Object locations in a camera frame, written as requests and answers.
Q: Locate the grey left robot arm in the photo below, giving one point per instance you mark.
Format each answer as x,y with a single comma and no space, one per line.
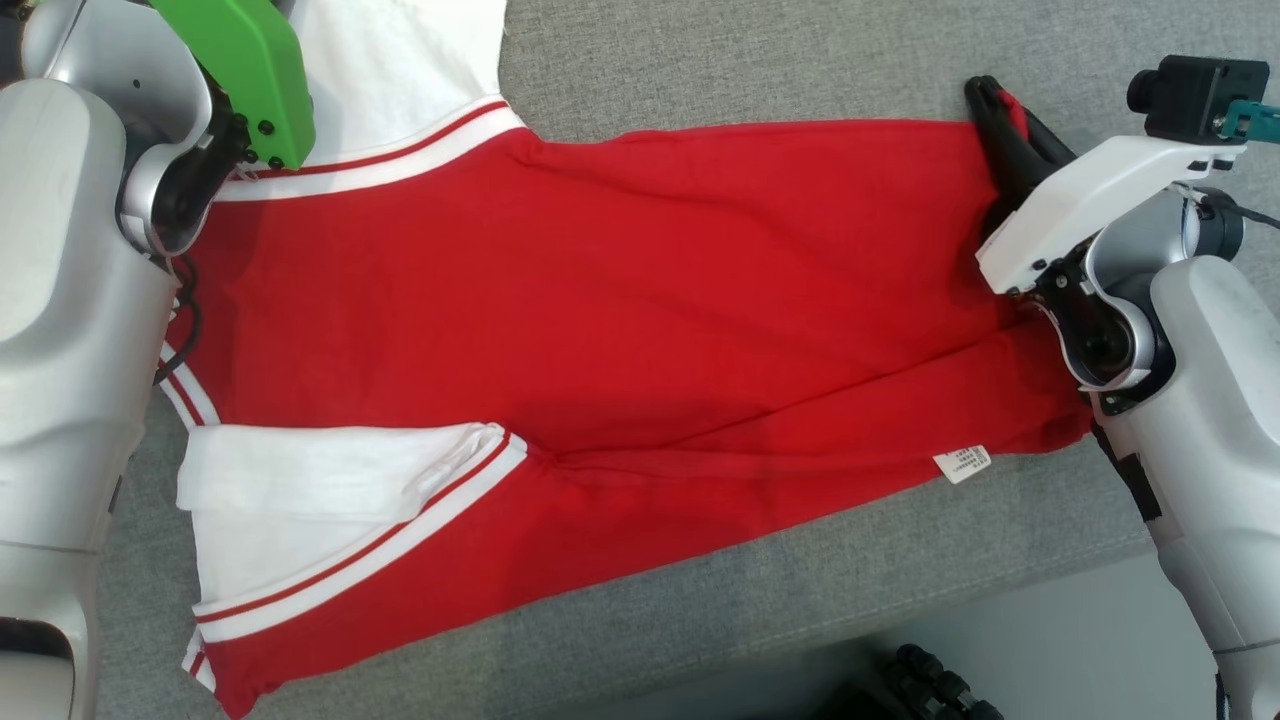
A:
60,350

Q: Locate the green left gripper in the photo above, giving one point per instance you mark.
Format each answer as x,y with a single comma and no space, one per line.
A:
250,70

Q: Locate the red jersey with white sleeves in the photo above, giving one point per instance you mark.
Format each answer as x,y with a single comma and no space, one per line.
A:
600,300

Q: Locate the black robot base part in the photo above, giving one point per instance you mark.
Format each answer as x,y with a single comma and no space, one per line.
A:
930,685

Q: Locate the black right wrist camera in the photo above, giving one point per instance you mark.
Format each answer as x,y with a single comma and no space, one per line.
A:
1190,95

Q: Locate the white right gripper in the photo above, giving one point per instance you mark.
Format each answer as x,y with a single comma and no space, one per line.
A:
1090,195

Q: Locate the teal right camera connector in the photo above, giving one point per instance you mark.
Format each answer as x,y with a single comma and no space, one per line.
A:
1250,118

